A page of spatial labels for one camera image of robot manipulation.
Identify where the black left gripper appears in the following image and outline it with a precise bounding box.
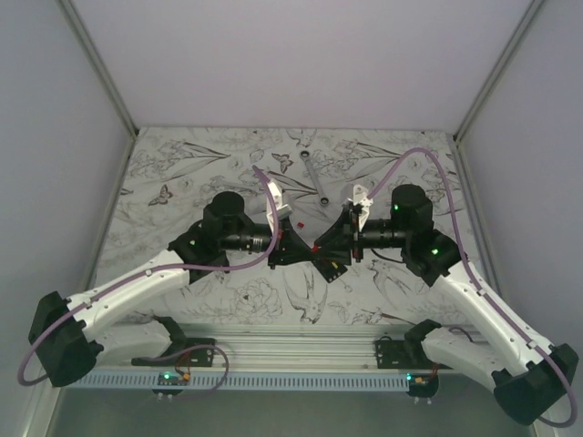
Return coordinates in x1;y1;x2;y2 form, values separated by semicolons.
221;217;316;270

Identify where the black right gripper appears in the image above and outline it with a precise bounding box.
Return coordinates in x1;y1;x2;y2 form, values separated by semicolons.
312;205;411;265

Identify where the black fuse box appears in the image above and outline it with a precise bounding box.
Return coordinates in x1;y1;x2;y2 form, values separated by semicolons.
314;259;347;283

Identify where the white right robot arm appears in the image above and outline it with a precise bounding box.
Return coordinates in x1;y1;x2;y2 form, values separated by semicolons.
314;184;579;426

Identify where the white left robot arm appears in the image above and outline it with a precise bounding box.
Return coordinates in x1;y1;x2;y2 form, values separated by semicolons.
28;189;314;388

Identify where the silver ratchet wrench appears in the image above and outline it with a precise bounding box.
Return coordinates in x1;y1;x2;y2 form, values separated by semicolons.
300;150;330;207

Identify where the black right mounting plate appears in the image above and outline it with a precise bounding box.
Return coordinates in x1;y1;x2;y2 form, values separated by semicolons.
373;336;434;371

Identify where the black mounting plate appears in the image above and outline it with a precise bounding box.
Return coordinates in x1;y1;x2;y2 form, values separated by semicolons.
373;336;434;371
131;338;216;368

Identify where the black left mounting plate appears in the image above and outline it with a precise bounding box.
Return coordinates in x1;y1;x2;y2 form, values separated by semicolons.
131;338;216;368

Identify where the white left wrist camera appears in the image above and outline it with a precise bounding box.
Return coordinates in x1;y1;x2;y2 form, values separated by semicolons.
265;179;292;231

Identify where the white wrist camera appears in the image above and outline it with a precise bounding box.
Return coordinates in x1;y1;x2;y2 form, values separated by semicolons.
265;179;292;231
350;184;373;231

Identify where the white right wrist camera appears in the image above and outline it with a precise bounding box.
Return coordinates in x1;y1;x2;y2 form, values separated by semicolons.
350;184;373;231

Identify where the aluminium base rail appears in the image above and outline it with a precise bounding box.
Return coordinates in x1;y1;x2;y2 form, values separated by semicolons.
182;323;411;371

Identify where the white slotted cable duct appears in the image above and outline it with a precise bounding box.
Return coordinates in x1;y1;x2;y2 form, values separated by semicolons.
71;371;413;392

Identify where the aluminium frame post left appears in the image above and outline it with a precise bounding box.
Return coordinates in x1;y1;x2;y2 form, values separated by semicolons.
56;0;138;137

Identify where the aluminium frame post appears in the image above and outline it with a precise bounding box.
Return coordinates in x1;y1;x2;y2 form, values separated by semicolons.
56;0;138;137
453;0;547;144

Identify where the aluminium frame post right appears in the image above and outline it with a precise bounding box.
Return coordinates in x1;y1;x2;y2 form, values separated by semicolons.
453;0;547;144

